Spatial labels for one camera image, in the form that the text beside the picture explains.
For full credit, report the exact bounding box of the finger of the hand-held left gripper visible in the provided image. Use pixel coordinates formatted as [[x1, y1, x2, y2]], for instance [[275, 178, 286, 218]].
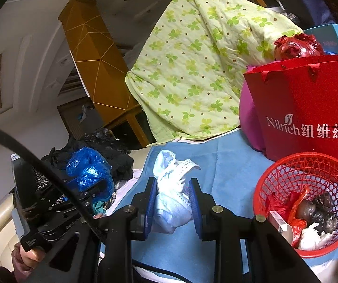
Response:
[[66, 196, 99, 216], [69, 178, 115, 201]]

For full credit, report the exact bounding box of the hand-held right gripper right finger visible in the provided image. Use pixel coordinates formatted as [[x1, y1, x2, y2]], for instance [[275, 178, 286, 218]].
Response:
[[188, 178, 324, 283]]

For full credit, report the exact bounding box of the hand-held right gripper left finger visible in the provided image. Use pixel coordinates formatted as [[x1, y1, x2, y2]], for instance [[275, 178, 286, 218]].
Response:
[[24, 177, 158, 283]]

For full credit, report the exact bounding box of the blue plastic bag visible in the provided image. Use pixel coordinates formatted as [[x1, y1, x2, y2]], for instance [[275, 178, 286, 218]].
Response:
[[66, 147, 113, 193]]

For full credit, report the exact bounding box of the white tissue bundle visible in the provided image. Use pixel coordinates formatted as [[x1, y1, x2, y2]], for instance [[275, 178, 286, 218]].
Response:
[[153, 150, 201, 235]]

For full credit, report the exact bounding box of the small white red box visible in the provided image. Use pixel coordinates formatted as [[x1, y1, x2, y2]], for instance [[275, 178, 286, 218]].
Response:
[[268, 211, 293, 241]]

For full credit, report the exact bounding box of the red plastic mesh basket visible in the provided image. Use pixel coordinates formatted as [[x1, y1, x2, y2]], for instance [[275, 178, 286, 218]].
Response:
[[253, 153, 338, 258]]

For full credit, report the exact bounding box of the dark grey plastic bag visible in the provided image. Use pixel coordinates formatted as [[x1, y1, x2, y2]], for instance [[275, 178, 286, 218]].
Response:
[[297, 191, 338, 232]]

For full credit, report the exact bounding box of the person's left forearm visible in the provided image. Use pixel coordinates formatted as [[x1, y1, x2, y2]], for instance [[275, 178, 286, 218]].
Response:
[[10, 246, 34, 280]]

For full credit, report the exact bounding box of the person's left hand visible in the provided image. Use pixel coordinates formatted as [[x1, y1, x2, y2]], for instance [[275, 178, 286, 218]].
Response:
[[19, 242, 47, 275]]

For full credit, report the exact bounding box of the teal cloth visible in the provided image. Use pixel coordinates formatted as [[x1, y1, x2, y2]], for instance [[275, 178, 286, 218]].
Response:
[[92, 193, 116, 214]]

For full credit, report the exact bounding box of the white sheet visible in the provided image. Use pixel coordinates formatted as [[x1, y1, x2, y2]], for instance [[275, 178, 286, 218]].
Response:
[[110, 168, 146, 210]]

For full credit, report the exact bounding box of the black white dotted cloth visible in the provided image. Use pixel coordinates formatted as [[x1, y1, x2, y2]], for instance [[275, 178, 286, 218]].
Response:
[[32, 166, 69, 205]]

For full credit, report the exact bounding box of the black clothes pile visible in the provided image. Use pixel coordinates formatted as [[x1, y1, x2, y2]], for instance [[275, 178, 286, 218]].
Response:
[[41, 130, 134, 183]]

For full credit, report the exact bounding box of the blue towel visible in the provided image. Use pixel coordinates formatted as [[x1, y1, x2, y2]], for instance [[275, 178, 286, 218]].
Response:
[[98, 130, 338, 275]]

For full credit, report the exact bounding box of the dark wooden shelf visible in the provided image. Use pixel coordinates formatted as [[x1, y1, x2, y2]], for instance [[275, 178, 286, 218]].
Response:
[[57, 97, 97, 139]]

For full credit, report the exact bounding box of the magenta pillow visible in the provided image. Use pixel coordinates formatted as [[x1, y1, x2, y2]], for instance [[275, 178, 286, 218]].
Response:
[[239, 65, 266, 152]]

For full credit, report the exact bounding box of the orange wooden cabinet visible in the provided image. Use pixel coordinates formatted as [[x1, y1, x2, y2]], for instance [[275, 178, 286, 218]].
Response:
[[58, 0, 141, 120]]

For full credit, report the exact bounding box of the green floral quilt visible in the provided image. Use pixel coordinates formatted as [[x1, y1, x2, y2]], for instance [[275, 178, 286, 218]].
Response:
[[126, 0, 305, 142]]

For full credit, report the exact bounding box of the red paper bag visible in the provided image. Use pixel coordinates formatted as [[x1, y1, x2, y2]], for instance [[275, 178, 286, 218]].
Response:
[[243, 54, 338, 168]]

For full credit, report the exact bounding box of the knotted red plastic bag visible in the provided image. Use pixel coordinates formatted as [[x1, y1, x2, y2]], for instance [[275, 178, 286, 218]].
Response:
[[273, 33, 325, 62]]

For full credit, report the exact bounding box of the light blue box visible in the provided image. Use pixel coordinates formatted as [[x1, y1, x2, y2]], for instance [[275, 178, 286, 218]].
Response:
[[303, 24, 338, 55]]

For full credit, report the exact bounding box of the navy bag with orange handle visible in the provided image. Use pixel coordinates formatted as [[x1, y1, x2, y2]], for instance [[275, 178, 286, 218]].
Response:
[[265, 0, 334, 27]]

